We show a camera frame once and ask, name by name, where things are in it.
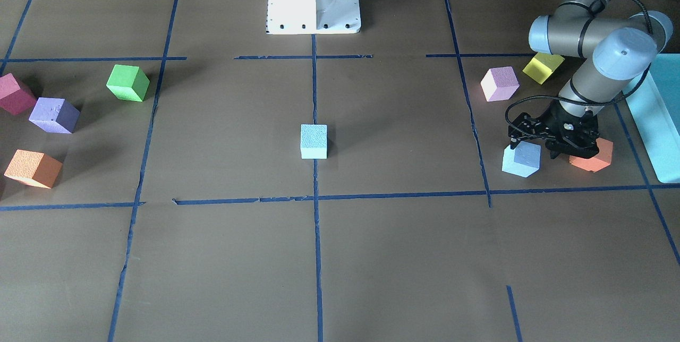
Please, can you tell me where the pink foam cube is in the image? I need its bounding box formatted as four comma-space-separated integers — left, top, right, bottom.
480, 66, 520, 102

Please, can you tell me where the green foam cube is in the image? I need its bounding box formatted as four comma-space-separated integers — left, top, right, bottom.
105, 64, 150, 102

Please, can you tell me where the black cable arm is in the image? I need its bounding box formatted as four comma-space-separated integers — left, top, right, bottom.
504, 0, 653, 130

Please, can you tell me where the magenta foam cube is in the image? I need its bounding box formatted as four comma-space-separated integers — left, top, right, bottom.
1, 73, 37, 115

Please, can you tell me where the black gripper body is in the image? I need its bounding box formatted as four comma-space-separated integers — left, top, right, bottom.
537, 103, 600, 159

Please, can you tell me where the yellow foam cube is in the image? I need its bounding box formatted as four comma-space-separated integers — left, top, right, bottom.
522, 52, 564, 85

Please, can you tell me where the light blue foam cube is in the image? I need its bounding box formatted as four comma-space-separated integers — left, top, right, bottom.
300, 124, 328, 159
501, 142, 542, 177

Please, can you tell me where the purple foam cube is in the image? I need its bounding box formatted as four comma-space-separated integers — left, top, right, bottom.
29, 97, 80, 134

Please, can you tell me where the teal foam box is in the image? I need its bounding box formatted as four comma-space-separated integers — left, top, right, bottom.
626, 54, 679, 183

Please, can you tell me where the orange foam cube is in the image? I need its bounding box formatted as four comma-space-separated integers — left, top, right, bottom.
568, 137, 614, 172
4, 149, 63, 189

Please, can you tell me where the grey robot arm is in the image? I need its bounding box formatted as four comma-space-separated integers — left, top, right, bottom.
508, 0, 673, 159

